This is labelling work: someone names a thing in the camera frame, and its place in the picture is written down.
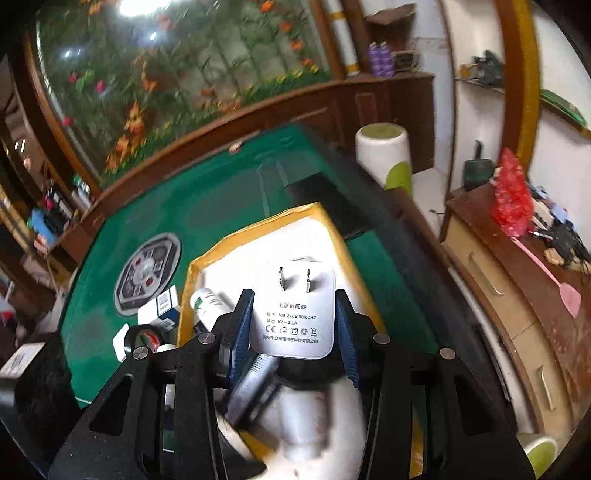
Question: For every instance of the white bottle plant label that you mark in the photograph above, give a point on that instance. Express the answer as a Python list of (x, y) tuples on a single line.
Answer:
[(207, 307)]

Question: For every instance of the white yellow rolled paper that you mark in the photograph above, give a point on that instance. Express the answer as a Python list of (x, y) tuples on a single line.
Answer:
[(344, 32)]

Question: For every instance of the dark metal pot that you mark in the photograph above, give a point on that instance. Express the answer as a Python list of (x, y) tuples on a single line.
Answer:
[(478, 168)]

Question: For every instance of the green flat board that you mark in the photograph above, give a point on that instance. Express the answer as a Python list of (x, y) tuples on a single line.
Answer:
[(563, 104)]

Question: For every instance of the blue container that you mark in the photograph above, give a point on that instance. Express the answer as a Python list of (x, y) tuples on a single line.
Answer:
[(41, 226)]

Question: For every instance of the large white bottle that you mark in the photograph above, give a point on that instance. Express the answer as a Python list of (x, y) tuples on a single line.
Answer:
[(314, 429)]

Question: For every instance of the grey table control panel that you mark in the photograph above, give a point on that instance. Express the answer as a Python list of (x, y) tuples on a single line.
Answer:
[(147, 272)]

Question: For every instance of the wooden side cabinet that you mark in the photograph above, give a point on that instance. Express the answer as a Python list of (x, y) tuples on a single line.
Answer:
[(508, 323)]

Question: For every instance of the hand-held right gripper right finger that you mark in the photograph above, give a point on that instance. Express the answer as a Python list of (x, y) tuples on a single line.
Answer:
[(347, 344)]

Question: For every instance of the white power adapter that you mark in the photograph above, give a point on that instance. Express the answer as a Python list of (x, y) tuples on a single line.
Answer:
[(291, 323)]

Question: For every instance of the green white bottles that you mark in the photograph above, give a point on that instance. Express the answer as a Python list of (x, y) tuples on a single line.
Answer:
[(81, 191)]

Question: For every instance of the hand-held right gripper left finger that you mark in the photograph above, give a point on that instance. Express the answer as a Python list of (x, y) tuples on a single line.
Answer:
[(242, 332)]

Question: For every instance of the red plastic bag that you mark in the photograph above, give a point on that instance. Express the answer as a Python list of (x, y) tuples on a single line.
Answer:
[(510, 194)]

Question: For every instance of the pink fly swatter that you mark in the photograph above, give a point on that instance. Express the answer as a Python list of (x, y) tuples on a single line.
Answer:
[(568, 295)]

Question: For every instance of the dark power tool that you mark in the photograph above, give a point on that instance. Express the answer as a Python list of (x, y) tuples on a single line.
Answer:
[(485, 64)]

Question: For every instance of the white tube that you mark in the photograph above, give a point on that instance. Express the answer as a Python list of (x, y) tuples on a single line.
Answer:
[(258, 383)]

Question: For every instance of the brown wooden cabinet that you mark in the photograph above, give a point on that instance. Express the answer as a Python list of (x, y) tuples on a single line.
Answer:
[(392, 101)]

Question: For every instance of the purple spray can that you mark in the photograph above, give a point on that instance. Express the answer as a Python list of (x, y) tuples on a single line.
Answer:
[(388, 60), (375, 57)]

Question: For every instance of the blue white carton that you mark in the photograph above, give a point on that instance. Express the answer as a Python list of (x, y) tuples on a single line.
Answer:
[(161, 309)]

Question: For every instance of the wooden gold arch frame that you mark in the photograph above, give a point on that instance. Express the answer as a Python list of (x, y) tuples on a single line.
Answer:
[(521, 69)]

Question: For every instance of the artificial flower display window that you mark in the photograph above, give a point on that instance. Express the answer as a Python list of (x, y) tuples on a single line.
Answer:
[(184, 69)]

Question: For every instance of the yellow-rimmed storage box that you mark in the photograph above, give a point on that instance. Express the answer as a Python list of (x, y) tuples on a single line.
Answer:
[(300, 217)]

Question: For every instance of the wooden wall shelf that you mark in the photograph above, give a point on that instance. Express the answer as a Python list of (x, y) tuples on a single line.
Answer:
[(390, 14)]

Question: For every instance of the dark tape roll red core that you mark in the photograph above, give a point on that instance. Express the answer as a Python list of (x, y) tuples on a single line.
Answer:
[(147, 339)]

